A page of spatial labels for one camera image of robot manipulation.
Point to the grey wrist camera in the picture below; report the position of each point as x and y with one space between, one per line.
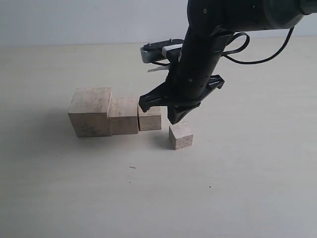
161 53

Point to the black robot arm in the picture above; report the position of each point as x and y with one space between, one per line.
213 25

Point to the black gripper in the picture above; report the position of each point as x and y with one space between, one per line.
190 79

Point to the second largest wooden cube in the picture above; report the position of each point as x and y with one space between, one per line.
123 115

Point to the smallest wooden cube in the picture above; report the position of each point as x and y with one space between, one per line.
180 135

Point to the third largest wooden cube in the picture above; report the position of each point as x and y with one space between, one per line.
149 120

